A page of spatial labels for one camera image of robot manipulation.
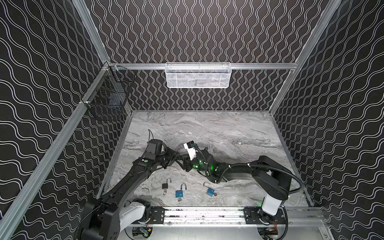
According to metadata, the black padlock with key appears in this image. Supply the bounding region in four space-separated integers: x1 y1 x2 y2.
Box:
162 178 172 196

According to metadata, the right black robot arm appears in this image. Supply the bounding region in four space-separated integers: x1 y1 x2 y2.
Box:
180 144 304 217

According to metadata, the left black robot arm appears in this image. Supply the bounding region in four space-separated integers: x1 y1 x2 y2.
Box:
75 139 180 240

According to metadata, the blue padlock middle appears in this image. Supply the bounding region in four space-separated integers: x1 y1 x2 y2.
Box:
176 184 187 204

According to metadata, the blue padlock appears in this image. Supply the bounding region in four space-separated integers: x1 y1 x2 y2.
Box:
203 182 218 197
176 184 187 204

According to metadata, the blue padlock right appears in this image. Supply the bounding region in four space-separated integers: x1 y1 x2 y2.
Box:
203 182 218 197

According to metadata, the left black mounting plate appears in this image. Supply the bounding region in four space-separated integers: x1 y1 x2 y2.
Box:
149 207 166 225

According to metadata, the black mounting plate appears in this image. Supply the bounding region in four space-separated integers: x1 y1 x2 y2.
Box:
149 207 166 225
243 207 287 226

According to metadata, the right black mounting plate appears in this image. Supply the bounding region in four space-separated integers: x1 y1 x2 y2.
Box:
243 207 287 226

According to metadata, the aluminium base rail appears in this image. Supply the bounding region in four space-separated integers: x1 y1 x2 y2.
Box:
123 207 325 228

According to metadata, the black wire mesh basket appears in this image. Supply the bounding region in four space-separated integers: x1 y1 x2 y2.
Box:
85 63 137 122

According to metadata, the white wire mesh basket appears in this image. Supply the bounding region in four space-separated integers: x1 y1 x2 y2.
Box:
165 62 232 89

